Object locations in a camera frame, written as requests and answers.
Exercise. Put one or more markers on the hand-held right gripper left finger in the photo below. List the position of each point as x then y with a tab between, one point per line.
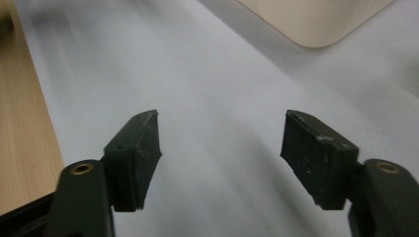
131	164

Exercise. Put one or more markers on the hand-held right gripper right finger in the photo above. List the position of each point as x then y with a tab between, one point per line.
319	164

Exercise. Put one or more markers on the white cloth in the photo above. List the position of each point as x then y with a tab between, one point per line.
214	82

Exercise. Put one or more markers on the beige tray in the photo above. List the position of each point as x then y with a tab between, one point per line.
313	19

